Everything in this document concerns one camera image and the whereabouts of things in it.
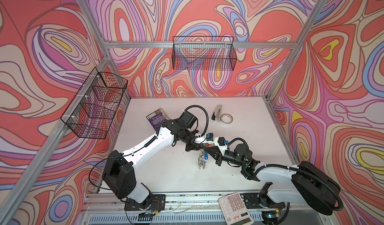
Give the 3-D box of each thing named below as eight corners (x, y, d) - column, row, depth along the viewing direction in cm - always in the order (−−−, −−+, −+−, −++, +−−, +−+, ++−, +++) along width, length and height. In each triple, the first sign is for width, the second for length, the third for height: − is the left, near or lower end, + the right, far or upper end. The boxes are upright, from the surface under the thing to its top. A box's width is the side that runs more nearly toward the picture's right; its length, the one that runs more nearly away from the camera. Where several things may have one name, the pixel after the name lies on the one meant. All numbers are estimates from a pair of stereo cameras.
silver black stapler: (211, 120, 108) (211, 117, 105) (214, 105, 117) (214, 103, 114) (219, 121, 107) (220, 119, 105) (222, 107, 116) (222, 104, 113)
